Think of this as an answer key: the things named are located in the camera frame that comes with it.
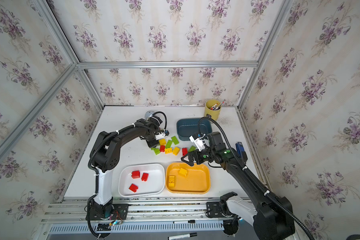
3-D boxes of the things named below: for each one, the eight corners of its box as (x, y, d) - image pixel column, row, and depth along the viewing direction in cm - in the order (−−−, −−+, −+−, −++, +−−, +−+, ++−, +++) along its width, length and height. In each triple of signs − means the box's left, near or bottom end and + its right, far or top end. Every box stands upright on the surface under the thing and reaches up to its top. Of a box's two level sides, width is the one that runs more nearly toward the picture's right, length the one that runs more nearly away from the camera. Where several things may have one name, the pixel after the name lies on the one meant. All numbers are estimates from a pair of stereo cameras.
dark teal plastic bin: (176, 141, 102) (176, 136, 97) (176, 123, 112) (176, 118, 108) (213, 141, 102) (214, 136, 97) (210, 123, 113) (211, 118, 108)
